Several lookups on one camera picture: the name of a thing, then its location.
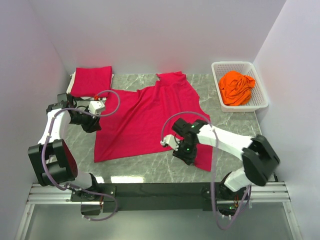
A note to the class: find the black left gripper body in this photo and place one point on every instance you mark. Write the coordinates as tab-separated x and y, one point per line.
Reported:
87	122

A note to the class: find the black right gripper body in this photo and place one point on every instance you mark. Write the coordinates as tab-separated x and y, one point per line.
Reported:
186	151

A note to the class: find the red t-shirt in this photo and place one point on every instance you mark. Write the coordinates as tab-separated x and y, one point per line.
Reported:
144	115
105	68

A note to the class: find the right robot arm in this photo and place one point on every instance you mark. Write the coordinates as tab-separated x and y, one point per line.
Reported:
259	160

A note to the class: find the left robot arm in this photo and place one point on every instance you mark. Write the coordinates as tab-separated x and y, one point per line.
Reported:
52	160

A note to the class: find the folded red t-shirt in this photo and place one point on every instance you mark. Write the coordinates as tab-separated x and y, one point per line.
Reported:
105	68

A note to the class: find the crumpled orange t-shirt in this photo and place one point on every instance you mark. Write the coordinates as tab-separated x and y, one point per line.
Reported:
236	88

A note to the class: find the white plastic basket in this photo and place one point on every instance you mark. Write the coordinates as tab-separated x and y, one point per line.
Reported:
259	99

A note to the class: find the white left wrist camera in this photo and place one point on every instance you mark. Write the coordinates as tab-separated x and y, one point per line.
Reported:
96	107

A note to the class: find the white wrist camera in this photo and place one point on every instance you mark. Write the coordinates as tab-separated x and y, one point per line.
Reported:
96	107
170	141

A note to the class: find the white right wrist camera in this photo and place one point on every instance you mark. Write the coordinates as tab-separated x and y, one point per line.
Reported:
170	141

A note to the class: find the aluminium extrusion rail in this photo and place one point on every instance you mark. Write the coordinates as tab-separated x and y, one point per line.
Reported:
272	192

